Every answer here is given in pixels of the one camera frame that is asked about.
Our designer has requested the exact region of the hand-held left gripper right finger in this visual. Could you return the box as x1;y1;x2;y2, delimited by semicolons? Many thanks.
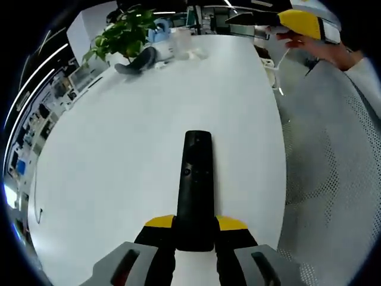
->
214;214;286;286

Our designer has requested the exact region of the grey cable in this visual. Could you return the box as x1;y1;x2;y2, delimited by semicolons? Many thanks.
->
33;178;44;223

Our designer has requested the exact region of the potted green plant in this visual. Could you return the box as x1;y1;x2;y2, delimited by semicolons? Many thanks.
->
82;7;176;65

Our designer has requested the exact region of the black curved headset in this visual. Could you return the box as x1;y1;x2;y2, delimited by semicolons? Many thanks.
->
114;46;158;75

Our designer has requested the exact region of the grey mesh office chair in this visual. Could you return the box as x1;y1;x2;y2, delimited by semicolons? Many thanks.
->
276;56;381;286

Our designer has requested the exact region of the black remote control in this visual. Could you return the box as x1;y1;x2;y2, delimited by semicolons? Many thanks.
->
176;130;216;253

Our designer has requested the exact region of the clear plastic bottle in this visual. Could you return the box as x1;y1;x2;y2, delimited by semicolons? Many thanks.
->
172;29;193;59

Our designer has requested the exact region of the light blue plastic container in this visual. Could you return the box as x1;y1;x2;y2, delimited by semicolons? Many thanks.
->
147;19;171;43

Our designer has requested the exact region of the white cable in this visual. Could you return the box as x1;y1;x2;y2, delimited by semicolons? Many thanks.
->
273;47;291;97

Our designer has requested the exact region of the background display counter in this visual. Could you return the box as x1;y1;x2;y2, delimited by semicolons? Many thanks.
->
4;59;104;185

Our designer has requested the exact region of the ceiling light strip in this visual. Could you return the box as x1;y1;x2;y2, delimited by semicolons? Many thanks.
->
38;43;70;65
5;68;56;126

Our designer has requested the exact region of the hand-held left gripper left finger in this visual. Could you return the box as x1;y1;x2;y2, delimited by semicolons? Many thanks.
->
89;213;176;286

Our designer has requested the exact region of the person's right hand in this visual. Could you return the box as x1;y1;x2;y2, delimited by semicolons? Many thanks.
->
276;31;339;65

